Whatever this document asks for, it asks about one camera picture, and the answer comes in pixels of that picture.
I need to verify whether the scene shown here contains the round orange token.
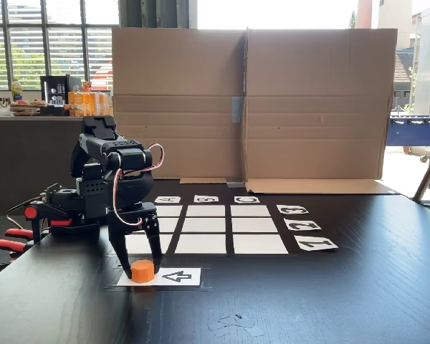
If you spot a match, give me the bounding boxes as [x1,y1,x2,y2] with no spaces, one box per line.
[131,260,155,284]

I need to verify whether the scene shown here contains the white nine-square grid sheet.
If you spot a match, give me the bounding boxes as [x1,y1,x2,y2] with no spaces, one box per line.
[123,204,291,257]

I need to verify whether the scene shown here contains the white arrow paper sheet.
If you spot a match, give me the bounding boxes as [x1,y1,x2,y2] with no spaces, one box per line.
[116,267,202,287]

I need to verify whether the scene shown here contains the pale juice carton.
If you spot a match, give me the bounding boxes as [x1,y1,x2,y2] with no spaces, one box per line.
[93,92,110,116]

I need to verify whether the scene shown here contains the orange juice carton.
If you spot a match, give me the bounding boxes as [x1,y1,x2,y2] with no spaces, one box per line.
[67,92,85,118]
[82,92,95,117]

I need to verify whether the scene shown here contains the clear tape scraps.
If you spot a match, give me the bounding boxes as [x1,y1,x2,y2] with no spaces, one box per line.
[206,313,267,338]

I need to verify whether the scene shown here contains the black mini fridge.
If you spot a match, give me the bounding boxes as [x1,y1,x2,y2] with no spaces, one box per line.
[39,75,82,108]

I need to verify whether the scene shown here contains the wooden boards with food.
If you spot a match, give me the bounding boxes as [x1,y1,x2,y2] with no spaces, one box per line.
[9,99,49,117]

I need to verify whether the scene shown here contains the paper sheet number 3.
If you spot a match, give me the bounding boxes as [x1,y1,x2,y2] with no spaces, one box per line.
[276,204,309,215]

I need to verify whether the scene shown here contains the paper sheet number 2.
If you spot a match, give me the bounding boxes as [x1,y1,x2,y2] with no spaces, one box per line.
[283,219,323,231]

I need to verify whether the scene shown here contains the yellow drink bottle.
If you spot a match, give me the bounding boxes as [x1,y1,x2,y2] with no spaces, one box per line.
[10,78,24,102]

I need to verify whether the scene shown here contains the paper sheet number 1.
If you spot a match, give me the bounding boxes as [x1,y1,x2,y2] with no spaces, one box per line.
[294,235,339,252]

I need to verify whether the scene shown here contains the blue foosball table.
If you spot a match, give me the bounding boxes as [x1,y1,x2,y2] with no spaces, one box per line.
[386,113,430,164]

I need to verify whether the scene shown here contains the slanted metal table leg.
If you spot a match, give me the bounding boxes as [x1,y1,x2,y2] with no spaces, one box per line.
[413,138,430,208]

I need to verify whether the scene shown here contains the black power cable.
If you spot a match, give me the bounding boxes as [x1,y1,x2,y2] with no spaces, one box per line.
[5,196,46,230]

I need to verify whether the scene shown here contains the black clamp with red handles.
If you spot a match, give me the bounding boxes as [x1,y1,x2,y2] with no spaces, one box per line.
[0,206,73,269]

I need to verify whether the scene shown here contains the brown cardboard box wall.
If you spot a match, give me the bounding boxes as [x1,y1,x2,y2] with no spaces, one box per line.
[110,27,247,184]
[242,27,398,195]

